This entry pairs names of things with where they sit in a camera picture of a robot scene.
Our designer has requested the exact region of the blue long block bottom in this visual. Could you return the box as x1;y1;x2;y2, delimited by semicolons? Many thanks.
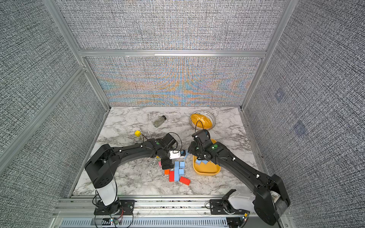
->
174;161;180;182

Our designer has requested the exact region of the yellow plastic tray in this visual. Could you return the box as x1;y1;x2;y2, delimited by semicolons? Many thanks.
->
193;155;221;176

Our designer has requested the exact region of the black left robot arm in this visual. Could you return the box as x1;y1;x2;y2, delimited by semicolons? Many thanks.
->
85;134;179;206

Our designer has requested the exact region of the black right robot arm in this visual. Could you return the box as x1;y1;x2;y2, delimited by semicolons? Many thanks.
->
188;129;290;226

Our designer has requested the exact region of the red block bottom left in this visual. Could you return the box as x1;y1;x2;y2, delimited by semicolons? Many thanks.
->
169;171;175;182

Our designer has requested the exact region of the red block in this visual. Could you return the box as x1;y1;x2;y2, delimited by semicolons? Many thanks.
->
179;176;191;186
169;171;175;182

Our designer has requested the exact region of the red block bottom right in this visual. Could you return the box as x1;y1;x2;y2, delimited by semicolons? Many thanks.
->
179;176;191;186

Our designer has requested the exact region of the patterned bowl of yellow grains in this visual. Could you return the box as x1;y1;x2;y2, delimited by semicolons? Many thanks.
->
189;110;216;130

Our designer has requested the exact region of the yellow cube block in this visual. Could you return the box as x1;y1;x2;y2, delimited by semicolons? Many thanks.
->
135;131;142;137

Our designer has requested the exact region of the glass spice jar black lid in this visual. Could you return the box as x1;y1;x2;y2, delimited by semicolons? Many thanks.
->
153;116;167;128

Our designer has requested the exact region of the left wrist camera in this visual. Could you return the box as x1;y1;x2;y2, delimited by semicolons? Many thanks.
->
163;132;188;160

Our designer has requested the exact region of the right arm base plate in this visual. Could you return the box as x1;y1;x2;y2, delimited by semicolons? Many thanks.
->
209;199;250;215

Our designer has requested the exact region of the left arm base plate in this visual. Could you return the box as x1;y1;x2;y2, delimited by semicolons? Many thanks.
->
94;199;136;216

